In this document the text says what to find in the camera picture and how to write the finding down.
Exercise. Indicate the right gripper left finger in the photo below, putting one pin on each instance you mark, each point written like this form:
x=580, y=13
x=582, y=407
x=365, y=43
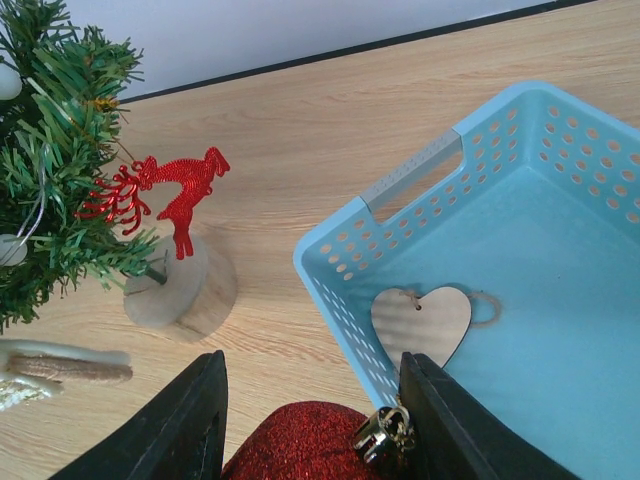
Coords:
x=178, y=434

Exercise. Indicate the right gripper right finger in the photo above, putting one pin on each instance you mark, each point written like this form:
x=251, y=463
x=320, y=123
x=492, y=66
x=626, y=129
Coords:
x=457, y=437

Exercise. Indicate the red ball ornament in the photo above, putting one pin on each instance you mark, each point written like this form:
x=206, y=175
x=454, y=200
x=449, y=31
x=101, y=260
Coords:
x=305, y=440

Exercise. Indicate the gingerbread figure ornament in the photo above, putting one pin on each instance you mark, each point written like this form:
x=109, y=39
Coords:
x=35, y=370

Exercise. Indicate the light blue plastic basket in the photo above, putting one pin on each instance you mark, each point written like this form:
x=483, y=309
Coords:
x=533, y=201

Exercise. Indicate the red beaded ornament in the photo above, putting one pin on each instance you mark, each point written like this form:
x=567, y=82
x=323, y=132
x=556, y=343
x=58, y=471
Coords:
x=164, y=192

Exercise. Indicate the small green christmas tree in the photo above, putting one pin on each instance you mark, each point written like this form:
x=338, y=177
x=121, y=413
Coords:
x=60, y=131

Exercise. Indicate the wooden heart ornament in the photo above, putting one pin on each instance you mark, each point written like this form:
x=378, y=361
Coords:
x=434, y=324

